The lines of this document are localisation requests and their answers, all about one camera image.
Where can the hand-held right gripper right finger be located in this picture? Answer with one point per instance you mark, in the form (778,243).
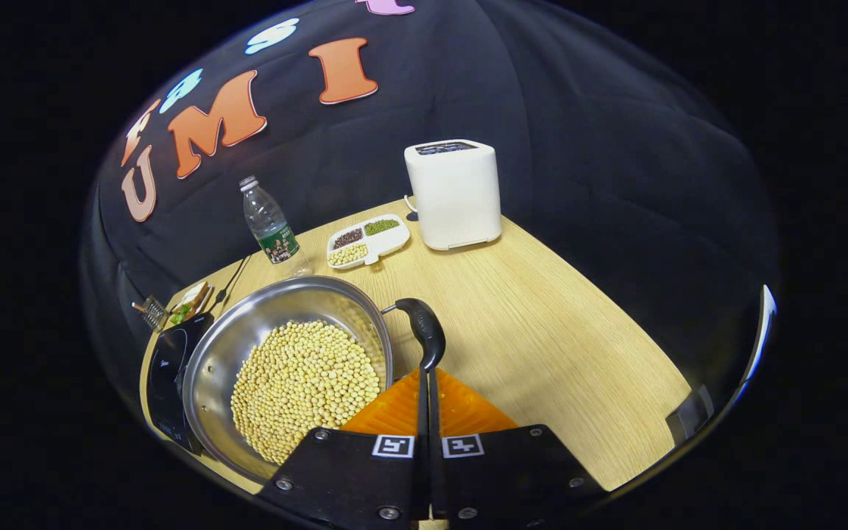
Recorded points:
(512,471)

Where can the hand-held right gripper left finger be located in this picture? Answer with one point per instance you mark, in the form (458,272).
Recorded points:
(350,471)

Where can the pile of yellow soybeans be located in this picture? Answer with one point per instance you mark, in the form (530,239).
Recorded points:
(306,390)

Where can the black induction cooktop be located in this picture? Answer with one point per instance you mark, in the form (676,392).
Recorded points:
(166,368)

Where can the dark grey flat device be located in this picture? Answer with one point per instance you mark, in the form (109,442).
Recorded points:
(691,414)

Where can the sandwich with lettuce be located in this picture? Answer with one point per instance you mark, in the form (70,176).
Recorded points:
(192,300)

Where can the white divided bean tray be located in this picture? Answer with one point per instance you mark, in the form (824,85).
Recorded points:
(387,239)

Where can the clear plastic water bottle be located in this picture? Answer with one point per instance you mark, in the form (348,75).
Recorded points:
(271,228)

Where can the white toaster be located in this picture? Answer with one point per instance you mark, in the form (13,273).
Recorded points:
(457,199)

